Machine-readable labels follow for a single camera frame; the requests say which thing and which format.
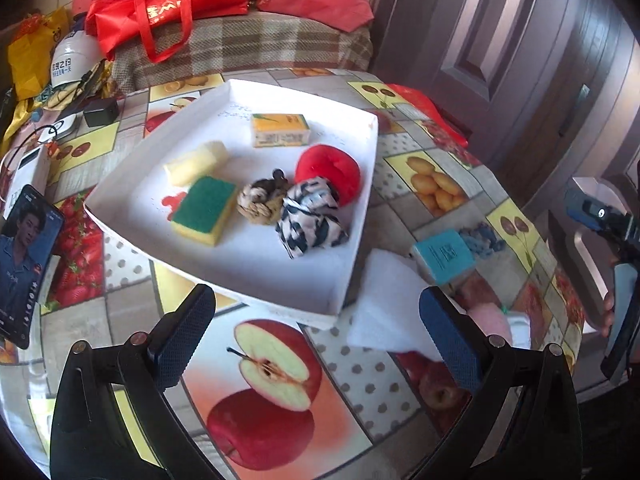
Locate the person's right hand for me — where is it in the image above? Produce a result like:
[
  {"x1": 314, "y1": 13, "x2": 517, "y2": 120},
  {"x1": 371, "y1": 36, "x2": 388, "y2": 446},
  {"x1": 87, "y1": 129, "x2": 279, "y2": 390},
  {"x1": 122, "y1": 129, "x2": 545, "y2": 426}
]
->
[{"x1": 601, "y1": 291, "x2": 616, "y2": 340}]

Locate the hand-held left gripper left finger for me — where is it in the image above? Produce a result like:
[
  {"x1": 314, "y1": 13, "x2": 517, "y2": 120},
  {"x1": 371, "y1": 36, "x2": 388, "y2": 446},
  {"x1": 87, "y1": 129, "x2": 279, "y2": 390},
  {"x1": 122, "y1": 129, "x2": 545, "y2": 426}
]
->
[{"x1": 50, "y1": 284, "x2": 226, "y2": 480}]

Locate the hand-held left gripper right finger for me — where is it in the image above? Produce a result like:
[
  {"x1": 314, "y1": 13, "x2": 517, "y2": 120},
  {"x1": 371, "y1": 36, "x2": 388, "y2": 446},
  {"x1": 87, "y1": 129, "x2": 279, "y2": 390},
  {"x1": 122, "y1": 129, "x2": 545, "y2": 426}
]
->
[{"x1": 419, "y1": 286, "x2": 583, "y2": 480}]

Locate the white power bank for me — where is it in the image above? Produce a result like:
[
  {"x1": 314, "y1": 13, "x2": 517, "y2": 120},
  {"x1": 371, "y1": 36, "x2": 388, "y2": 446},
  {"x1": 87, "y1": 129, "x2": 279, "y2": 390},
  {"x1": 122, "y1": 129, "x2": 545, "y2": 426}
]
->
[{"x1": 9, "y1": 144, "x2": 52, "y2": 202}]

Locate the yellow juice carton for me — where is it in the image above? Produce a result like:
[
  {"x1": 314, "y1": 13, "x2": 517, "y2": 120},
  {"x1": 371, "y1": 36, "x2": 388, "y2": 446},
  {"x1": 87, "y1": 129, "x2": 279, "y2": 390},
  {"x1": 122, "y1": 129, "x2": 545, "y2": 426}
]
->
[{"x1": 251, "y1": 112, "x2": 312, "y2": 149}]

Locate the black smartphone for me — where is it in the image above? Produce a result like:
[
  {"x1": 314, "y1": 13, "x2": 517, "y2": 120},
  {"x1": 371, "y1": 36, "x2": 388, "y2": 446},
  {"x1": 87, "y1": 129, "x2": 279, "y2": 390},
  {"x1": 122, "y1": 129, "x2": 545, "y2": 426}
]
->
[{"x1": 0, "y1": 184, "x2": 66, "y2": 351}]

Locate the yellow plastic bag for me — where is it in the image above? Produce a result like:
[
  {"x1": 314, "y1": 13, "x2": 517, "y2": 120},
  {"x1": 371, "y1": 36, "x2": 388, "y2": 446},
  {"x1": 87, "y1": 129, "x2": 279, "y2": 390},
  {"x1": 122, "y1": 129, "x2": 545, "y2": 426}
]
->
[{"x1": 7, "y1": 7, "x2": 72, "y2": 102}]

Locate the black charger adapter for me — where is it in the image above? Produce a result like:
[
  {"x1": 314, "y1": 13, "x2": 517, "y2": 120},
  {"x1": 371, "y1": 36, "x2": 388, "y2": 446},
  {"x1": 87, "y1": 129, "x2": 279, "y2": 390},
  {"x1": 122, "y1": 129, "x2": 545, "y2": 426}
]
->
[{"x1": 82, "y1": 98, "x2": 120, "y2": 129}]

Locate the knotted rope ball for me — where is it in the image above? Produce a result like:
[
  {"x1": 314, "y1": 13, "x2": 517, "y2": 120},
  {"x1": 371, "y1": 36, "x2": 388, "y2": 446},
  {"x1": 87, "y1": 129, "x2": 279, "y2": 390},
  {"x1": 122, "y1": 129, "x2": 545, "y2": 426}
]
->
[{"x1": 236, "y1": 168, "x2": 292, "y2": 226}]

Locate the red plush ball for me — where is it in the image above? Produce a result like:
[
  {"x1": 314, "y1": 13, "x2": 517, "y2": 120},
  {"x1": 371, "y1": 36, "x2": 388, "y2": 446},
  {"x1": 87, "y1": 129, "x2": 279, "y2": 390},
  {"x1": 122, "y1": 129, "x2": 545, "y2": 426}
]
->
[{"x1": 294, "y1": 143, "x2": 362, "y2": 209}]

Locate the teal tissue packet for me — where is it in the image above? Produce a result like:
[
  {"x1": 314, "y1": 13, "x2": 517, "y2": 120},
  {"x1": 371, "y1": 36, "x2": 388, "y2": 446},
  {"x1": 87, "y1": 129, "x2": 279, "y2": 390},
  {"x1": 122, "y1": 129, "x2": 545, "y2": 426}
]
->
[{"x1": 412, "y1": 229, "x2": 476, "y2": 287}]

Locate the blue grey knitted cloth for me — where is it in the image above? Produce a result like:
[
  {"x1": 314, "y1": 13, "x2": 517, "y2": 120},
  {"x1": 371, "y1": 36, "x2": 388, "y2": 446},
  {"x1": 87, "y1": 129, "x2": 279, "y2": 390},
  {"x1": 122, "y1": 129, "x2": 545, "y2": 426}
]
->
[{"x1": 457, "y1": 224, "x2": 507, "y2": 257}]

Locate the white helmet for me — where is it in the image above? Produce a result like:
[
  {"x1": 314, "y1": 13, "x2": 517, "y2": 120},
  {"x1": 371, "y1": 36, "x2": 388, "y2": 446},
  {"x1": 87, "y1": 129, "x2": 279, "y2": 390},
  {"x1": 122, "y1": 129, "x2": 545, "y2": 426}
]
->
[{"x1": 49, "y1": 29, "x2": 110, "y2": 107}]

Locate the brown metal door leaf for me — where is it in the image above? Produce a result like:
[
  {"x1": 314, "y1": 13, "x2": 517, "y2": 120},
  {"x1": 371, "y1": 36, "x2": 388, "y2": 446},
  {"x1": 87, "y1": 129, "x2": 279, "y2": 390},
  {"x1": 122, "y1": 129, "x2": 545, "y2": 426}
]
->
[
  {"x1": 369, "y1": 0, "x2": 551, "y2": 173},
  {"x1": 542, "y1": 174, "x2": 640, "y2": 393}
]

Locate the pale yellow foam block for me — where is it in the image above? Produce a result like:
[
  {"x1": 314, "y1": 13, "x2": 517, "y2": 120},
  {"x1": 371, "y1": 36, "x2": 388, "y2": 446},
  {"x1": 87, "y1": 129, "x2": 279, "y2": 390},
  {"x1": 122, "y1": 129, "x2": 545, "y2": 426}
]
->
[{"x1": 164, "y1": 140, "x2": 230, "y2": 188}]

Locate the red printed shopping bag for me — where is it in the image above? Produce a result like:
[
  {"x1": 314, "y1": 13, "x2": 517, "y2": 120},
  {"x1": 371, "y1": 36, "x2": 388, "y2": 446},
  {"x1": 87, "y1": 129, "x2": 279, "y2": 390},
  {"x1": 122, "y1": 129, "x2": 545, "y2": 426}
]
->
[{"x1": 386, "y1": 83, "x2": 472, "y2": 149}]

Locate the white and green sock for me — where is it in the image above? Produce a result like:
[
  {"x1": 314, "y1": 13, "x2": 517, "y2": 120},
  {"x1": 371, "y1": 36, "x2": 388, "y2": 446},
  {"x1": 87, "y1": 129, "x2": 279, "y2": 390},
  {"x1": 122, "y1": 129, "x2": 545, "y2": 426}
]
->
[{"x1": 504, "y1": 305, "x2": 532, "y2": 350}]

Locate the fruit print tablecloth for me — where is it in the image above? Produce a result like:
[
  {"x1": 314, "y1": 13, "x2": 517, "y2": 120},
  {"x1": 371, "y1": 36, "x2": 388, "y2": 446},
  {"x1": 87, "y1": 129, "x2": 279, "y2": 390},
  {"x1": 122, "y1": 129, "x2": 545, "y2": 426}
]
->
[{"x1": 0, "y1": 67, "x2": 587, "y2": 480}]

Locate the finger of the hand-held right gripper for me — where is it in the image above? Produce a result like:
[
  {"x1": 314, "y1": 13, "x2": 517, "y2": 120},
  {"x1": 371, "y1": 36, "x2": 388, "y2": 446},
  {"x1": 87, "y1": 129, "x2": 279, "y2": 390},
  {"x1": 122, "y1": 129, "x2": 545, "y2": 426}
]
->
[{"x1": 564, "y1": 177, "x2": 601, "y2": 233}]

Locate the white cardboard box tray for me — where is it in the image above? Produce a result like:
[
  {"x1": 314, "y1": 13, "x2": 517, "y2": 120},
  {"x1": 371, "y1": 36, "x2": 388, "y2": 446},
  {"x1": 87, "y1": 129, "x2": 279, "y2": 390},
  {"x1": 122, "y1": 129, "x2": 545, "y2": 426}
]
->
[{"x1": 82, "y1": 78, "x2": 379, "y2": 330}]

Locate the black and white striped cloth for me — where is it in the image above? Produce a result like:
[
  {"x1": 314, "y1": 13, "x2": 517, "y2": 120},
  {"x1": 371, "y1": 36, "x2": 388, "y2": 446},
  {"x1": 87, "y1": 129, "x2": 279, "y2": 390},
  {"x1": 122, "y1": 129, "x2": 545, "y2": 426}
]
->
[{"x1": 274, "y1": 177, "x2": 351, "y2": 261}]

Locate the red tote bag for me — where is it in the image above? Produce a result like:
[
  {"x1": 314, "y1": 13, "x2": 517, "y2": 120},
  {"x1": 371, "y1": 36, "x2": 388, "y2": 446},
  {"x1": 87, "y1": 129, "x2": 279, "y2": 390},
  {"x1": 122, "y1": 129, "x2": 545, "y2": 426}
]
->
[{"x1": 84, "y1": 0, "x2": 249, "y2": 64}]

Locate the green and yellow sponge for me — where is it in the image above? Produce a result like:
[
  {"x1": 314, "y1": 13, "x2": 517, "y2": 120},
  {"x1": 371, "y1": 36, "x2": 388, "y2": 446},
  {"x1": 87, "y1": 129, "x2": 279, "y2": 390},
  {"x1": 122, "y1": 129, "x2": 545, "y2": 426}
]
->
[{"x1": 170, "y1": 175, "x2": 239, "y2": 249}]

